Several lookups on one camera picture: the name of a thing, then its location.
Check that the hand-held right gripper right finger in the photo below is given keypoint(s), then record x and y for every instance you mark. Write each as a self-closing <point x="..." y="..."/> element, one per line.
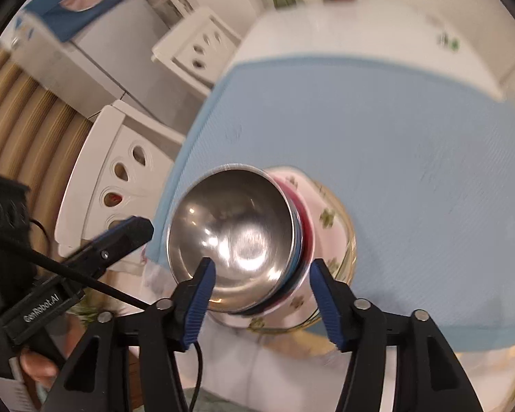
<point x="328" y="304"/>

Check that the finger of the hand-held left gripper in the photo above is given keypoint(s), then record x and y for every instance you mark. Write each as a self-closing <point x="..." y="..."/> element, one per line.
<point x="120" y="238"/>

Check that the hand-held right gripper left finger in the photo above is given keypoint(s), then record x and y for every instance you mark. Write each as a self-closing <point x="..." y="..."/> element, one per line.
<point x="197" y="309"/>

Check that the white floral plate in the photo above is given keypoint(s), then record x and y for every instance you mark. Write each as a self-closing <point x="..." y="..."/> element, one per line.
<point x="330" y="231"/>

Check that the pink steel bowl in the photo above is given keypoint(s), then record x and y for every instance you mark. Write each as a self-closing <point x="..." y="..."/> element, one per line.
<point x="307" y="231"/>

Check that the blue steel bowl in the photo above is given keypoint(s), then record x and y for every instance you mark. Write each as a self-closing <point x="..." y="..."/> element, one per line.
<point x="231" y="231"/>

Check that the person's left hand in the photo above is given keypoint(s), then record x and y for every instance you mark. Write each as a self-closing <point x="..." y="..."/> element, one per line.
<point x="38" y="369"/>

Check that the white cutout chair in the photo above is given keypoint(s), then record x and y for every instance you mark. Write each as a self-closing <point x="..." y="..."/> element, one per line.
<point x="98" y="158"/>
<point x="189" y="43"/>

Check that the beige ribbed panel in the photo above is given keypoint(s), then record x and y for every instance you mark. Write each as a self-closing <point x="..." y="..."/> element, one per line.
<point x="17" y="107"/>

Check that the blue textured mat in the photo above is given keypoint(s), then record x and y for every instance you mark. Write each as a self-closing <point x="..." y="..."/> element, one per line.
<point x="369" y="137"/>

